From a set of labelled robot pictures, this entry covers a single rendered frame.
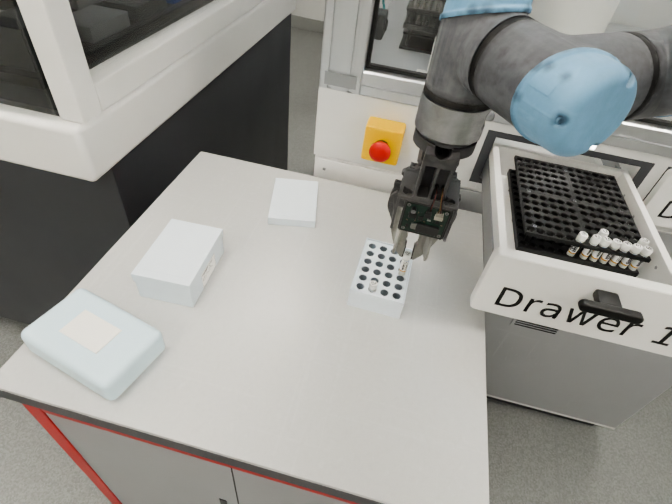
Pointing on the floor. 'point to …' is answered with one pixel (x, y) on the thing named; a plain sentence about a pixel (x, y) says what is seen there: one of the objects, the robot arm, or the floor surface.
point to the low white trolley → (282, 361)
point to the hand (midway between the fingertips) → (409, 247)
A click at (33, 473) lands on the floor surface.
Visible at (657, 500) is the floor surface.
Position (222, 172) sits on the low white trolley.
